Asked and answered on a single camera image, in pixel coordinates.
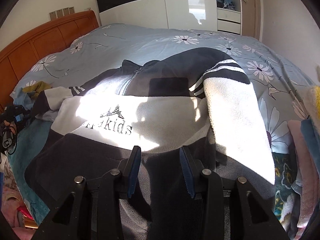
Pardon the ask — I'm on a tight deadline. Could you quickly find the white black sliding wardrobe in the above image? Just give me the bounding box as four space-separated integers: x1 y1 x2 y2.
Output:
97 0 217 31

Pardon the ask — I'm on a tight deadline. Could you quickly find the light blue daisy duvet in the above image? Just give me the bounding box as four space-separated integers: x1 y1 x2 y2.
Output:
10 23 316 155

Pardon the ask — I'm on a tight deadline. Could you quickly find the wooden bedroom door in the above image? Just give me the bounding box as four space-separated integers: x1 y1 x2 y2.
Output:
241 0 261 40

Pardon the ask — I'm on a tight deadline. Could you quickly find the blue knit sweater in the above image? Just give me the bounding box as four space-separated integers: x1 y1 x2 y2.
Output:
13 88 35 110

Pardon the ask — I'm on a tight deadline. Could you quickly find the mustard yellow knit garment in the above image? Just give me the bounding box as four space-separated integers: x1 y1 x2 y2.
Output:
22 81 52 93

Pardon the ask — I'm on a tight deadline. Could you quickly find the teal floral plush blanket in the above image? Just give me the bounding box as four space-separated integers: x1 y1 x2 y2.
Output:
9 119 300 227

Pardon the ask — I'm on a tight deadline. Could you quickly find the pink floral quilt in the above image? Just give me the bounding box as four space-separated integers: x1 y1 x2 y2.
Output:
1 154 37 239

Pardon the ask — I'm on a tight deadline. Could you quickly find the orange wooden headboard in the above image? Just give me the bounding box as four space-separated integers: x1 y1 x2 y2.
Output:
1 10 99 112

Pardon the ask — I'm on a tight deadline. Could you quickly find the dark grey fleece jacket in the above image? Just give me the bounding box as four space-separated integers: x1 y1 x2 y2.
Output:
25 48 275 239

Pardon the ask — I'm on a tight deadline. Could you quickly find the folded towel stack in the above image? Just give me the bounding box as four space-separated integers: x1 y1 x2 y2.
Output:
274 65 320 235

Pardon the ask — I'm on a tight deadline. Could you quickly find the open white shelf unit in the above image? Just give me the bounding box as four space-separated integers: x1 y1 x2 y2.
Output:
216 0 242 35

